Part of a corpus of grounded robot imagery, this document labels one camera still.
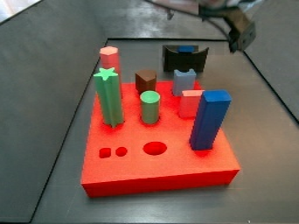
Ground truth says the green star peg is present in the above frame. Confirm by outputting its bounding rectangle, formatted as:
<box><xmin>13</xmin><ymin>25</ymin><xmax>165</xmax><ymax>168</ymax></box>
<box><xmin>93</xmin><ymin>67</ymin><xmax>124</xmax><ymax>128</ymax></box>

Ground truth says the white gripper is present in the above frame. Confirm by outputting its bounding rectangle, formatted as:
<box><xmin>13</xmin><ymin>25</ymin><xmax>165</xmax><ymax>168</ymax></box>
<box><xmin>149</xmin><ymin>0</ymin><xmax>232</xmax><ymax>15</ymax></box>

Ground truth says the light blue notched peg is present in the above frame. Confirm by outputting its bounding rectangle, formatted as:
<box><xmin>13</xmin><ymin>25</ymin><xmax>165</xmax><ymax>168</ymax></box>
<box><xmin>172</xmin><ymin>69</ymin><xmax>196</xmax><ymax>96</ymax></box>

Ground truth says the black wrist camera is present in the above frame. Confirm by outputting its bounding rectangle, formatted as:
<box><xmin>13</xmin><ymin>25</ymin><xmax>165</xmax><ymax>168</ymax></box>
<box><xmin>198</xmin><ymin>6</ymin><xmax>256</xmax><ymax>53</ymax></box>

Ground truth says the brown pentagon peg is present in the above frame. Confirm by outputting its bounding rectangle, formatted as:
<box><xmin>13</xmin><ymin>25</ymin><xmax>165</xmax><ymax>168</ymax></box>
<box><xmin>134</xmin><ymin>69</ymin><xmax>156</xmax><ymax>94</ymax></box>

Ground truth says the pink hexagon peg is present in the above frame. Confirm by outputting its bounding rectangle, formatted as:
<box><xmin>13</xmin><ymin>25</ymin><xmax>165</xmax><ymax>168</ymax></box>
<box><xmin>98</xmin><ymin>46</ymin><xmax>121</xmax><ymax>81</ymax></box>

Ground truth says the black curved fixture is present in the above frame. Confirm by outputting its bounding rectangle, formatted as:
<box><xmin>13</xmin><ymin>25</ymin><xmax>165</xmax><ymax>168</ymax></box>
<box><xmin>162</xmin><ymin>45</ymin><xmax>209</xmax><ymax>73</ymax></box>

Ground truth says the green cylinder peg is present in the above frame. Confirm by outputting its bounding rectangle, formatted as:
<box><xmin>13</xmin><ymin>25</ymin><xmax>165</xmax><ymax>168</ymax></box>
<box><xmin>140</xmin><ymin>90</ymin><xmax>160</xmax><ymax>124</ymax></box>

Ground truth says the tall blue rectangular peg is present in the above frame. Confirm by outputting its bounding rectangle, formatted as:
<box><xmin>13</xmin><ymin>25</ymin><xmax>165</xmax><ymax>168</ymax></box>
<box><xmin>189</xmin><ymin>89</ymin><xmax>230</xmax><ymax>151</ymax></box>

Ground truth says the blue square-circle object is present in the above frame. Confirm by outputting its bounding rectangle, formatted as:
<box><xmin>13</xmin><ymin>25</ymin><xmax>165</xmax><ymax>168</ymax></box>
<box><xmin>177</xmin><ymin>45</ymin><xmax>194</xmax><ymax>53</ymax></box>

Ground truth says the red peg board base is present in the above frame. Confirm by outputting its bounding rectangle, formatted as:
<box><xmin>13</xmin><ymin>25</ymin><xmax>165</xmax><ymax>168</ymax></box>
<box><xmin>80</xmin><ymin>81</ymin><xmax>240</xmax><ymax>198</ymax></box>

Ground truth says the red square peg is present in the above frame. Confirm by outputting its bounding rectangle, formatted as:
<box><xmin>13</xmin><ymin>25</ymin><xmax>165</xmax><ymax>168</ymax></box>
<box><xmin>178</xmin><ymin>90</ymin><xmax>202</xmax><ymax>118</ymax></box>

